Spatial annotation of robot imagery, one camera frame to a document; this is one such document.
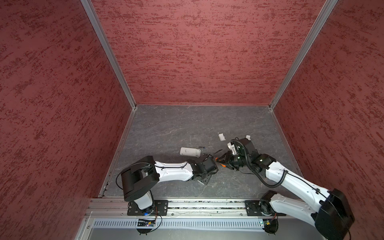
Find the left aluminium corner post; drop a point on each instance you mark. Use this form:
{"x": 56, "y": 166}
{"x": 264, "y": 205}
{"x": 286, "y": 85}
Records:
{"x": 92, "y": 15}

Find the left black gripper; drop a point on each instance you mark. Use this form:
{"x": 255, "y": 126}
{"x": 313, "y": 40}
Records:
{"x": 206, "y": 181}

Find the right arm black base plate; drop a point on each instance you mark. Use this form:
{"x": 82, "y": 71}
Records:
{"x": 256, "y": 208}

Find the right base connector wiring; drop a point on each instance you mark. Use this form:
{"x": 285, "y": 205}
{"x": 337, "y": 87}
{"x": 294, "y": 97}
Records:
{"x": 270, "y": 225}

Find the white remote orange button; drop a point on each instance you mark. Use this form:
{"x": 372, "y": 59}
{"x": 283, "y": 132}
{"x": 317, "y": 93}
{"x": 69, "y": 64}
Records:
{"x": 190, "y": 152}

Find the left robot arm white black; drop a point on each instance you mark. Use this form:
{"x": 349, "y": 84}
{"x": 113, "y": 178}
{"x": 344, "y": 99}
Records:
{"x": 139, "y": 178}

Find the base connector wiring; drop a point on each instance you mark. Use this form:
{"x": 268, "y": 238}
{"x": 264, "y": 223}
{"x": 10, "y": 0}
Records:
{"x": 147, "y": 223}
{"x": 270, "y": 225}

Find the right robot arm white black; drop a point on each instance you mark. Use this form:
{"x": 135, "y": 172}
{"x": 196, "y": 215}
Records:
{"x": 290, "y": 194}

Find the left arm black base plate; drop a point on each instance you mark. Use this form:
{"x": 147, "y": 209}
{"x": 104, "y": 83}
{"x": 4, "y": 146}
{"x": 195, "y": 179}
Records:
{"x": 159, "y": 207}

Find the left base connector wiring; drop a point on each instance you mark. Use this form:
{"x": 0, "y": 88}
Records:
{"x": 147, "y": 223}

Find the perforated cable duct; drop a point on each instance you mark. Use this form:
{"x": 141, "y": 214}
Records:
{"x": 192, "y": 224}

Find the aluminium front rail frame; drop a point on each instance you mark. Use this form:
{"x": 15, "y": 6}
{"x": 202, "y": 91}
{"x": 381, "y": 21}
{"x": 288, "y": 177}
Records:
{"x": 115, "y": 208}

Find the right aluminium corner post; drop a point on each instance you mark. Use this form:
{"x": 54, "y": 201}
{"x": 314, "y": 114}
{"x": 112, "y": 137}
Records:
{"x": 319, "y": 22}

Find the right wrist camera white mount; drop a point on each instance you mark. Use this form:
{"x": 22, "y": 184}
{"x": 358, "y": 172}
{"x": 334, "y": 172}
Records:
{"x": 232, "y": 147}

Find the aluminium corner post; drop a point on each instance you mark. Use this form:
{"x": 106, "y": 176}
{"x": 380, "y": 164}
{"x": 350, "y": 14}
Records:
{"x": 319, "y": 22}
{"x": 92, "y": 15}

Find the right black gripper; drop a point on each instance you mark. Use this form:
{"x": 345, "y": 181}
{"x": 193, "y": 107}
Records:
{"x": 228, "y": 155}

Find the orange black screwdriver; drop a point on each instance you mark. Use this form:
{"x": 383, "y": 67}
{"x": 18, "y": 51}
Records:
{"x": 214, "y": 155}

